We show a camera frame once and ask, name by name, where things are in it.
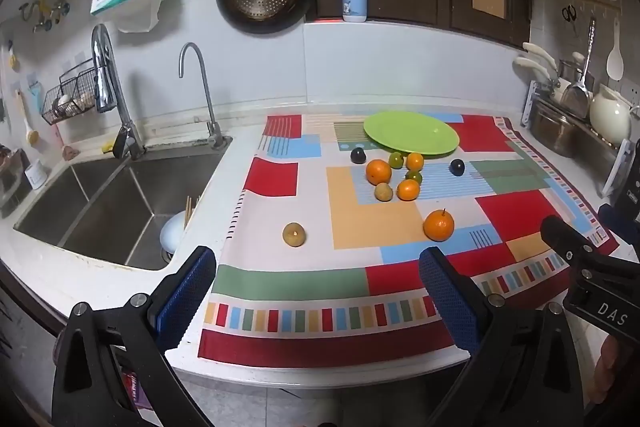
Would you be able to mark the black scissors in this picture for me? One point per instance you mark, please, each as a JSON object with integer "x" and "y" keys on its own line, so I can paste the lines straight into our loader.
{"x": 569, "y": 17}

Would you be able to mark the large orange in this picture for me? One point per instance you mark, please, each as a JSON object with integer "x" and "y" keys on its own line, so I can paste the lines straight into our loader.
{"x": 378, "y": 172}

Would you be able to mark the orange with stem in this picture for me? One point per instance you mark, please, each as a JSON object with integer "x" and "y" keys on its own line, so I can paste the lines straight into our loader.
{"x": 439, "y": 225}

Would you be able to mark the gooseneck faucet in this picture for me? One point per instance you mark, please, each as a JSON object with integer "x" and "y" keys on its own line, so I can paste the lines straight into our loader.
{"x": 207, "y": 102}

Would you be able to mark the small orange tangerine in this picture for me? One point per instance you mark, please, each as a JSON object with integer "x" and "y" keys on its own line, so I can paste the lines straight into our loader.
{"x": 415, "y": 162}
{"x": 408, "y": 190}

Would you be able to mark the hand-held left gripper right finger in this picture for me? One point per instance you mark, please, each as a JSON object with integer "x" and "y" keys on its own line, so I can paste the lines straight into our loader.
{"x": 447, "y": 302}

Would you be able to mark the green tangerine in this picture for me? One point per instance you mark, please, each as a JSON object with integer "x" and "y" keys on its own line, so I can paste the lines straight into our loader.
{"x": 414, "y": 177}
{"x": 396, "y": 160}

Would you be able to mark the wooden chopsticks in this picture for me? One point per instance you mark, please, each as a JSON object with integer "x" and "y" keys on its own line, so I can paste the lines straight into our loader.
{"x": 189, "y": 209}

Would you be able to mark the person's right hand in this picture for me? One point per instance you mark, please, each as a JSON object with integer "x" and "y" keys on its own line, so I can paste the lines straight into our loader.
{"x": 607, "y": 369}

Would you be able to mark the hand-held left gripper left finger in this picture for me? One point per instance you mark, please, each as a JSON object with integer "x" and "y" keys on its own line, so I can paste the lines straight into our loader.
{"x": 185, "y": 299}

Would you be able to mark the white rice spoon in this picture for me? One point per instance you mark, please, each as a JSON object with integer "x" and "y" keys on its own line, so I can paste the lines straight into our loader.
{"x": 615, "y": 57}

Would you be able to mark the metal dish rack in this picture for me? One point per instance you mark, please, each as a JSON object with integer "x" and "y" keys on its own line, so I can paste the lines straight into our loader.
{"x": 612, "y": 162}

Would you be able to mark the dark plum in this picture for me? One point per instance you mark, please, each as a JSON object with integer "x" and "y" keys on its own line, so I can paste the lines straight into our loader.
{"x": 457, "y": 167}
{"x": 357, "y": 155}

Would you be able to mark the colourful patterned tablecloth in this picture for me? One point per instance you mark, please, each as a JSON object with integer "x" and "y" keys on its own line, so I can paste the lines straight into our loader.
{"x": 345, "y": 227}

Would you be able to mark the white ceramic pitcher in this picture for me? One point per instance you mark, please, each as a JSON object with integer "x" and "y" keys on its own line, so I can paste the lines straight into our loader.
{"x": 610, "y": 114}

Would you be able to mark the white cup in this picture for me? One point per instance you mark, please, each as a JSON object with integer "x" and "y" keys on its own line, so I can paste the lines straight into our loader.
{"x": 36, "y": 172}

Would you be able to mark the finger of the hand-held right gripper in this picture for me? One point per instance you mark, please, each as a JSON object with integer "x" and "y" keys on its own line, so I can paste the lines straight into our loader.
{"x": 565, "y": 242}
{"x": 617, "y": 232}

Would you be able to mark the pull-out kitchen faucet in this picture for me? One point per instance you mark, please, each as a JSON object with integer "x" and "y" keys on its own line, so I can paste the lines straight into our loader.
{"x": 102, "y": 72}

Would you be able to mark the white bowl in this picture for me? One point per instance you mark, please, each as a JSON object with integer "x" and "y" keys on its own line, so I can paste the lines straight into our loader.
{"x": 172, "y": 232}

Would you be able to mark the small yellow-brown pear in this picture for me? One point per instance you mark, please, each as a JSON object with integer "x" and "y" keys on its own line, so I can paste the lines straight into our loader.
{"x": 383, "y": 192}
{"x": 294, "y": 234}

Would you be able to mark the stainless steel sink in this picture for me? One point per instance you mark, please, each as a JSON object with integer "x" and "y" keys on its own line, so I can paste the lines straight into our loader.
{"x": 100, "y": 207}

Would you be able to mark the green plate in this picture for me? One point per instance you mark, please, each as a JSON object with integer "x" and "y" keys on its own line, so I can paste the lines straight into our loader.
{"x": 410, "y": 132}

